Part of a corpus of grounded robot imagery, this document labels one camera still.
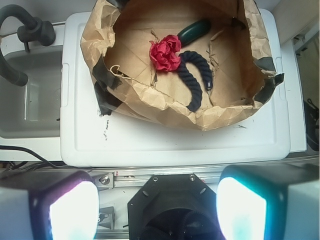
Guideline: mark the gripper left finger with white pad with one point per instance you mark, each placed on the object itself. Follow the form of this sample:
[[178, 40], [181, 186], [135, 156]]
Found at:
[[48, 205]]

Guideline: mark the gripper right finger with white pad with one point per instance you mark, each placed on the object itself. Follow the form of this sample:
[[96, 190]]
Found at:
[[269, 202]]

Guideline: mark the dark green oval box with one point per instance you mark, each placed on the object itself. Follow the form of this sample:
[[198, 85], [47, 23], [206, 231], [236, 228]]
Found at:
[[194, 31]]

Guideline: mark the grey sink basin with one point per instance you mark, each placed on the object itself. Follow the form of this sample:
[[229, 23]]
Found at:
[[33, 110]]

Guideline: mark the crumpled brown paper bag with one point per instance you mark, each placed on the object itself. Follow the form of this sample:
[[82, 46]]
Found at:
[[191, 64]]

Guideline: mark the red crumpled paper ball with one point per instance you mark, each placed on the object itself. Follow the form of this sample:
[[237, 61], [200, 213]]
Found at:
[[163, 53]]

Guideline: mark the black faucet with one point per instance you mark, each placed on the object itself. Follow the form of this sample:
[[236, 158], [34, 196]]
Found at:
[[33, 30]]

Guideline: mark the metal corner bracket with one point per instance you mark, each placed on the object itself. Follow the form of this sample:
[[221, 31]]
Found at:
[[104, 180]]

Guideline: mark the aluminium rail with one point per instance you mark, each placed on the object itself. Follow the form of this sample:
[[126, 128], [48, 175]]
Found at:
[[137, 176]]

